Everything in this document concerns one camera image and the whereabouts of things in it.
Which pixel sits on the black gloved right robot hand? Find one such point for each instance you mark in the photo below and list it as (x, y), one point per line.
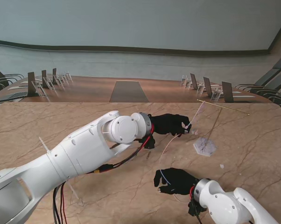
(180, 182)

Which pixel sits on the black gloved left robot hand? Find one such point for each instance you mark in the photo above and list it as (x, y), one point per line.
(168, 124)

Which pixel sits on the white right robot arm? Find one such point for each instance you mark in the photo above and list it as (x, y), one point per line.
(224, 205)

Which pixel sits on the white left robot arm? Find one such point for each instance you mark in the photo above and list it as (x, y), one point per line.
(79, 149)

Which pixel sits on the gold rack with marble base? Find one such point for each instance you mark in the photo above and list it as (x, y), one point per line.
(204, 147)

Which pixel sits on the clear acrylic name plate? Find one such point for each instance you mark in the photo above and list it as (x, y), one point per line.
(215, 95)
(184, 80)
(40, 89)
(200, 89)
(49, 84)

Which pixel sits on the dark upright desk panel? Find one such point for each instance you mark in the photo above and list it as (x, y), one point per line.
(44, 78)
(32, 84)
(54, 74)
(227, 91)
(207, 86)
(193, 81)

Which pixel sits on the brown conference table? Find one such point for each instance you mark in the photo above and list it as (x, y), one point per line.
(89, 91)

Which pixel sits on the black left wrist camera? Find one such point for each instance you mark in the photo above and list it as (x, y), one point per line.
(150, 143)

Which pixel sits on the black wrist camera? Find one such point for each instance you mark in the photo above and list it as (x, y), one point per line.
(195, 208)
(150, 143)

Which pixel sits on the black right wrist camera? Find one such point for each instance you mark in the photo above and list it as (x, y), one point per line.
(195, 208)

